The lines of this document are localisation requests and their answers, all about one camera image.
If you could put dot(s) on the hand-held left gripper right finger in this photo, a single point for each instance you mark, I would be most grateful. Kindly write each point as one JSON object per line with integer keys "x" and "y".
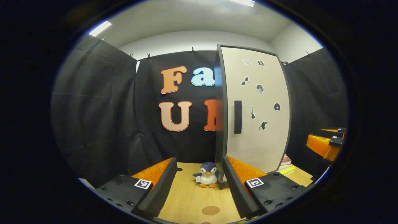
{"x": 234, "y": 189}

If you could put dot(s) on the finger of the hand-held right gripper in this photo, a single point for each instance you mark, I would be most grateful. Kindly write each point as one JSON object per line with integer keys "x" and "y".
{"x": 320, "y": 146}
{"x": 334, "y": 131}

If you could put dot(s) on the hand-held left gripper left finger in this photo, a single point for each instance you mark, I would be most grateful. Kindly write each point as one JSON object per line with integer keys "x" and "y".
{"x": 163, "y": 186}

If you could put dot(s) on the round brown coaster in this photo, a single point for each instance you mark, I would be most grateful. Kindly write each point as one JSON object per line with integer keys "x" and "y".
{"x": 210, "y": 210}

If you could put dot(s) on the white cabinet door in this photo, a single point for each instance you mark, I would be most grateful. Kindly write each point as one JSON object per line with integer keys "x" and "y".
{"x": 264, "y": 146}

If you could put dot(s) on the penguin plush toy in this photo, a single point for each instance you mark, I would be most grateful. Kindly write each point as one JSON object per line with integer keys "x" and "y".
{"x": 208, "y": 175}

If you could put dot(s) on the brown patterned book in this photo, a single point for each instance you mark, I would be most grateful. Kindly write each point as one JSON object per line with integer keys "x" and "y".
{"x": 286, "y": 160}

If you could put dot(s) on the yellow book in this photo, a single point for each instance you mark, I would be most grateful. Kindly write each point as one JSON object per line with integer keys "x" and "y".
{"x": 287, "y": 169}

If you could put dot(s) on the black backdrop cloth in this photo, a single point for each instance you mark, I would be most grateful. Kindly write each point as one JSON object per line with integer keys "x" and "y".
{"x": 102, "y": 118}

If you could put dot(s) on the ceiling light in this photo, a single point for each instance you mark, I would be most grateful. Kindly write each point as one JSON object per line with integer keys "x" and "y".
{"x": 100, "y": 28}
{"x": 242, "y": 2}

